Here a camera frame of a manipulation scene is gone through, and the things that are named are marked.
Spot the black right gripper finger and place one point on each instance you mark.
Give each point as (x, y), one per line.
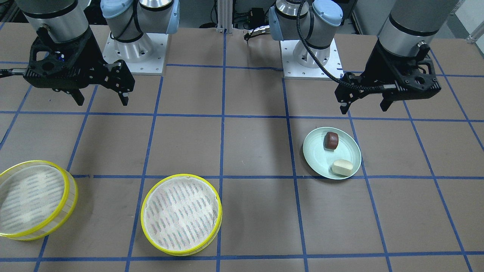
(76, 95)
(119, 79)

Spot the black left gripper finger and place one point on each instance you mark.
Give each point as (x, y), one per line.
(349, 90)
(386, 103)

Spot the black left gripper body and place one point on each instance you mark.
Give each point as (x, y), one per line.
(374, 64)

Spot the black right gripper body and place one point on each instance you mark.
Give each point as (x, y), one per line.
(92, 54)

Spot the brown bun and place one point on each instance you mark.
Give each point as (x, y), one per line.
(331, 140)

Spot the white bun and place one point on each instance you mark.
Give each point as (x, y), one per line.
(342, 167)

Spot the yellow steamer basket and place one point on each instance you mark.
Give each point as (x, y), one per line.
(36, 198)
(181, 214)

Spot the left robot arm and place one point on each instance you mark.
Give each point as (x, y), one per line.
(315, 22)

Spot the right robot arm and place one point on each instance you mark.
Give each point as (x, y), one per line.
(128, 20)

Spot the light green plate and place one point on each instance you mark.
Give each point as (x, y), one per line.
(321, 159)

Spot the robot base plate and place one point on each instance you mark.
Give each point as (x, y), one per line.
(298, 63)
(146, 56)

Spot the aluminium frame post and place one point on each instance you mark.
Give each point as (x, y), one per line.
(225, 14)

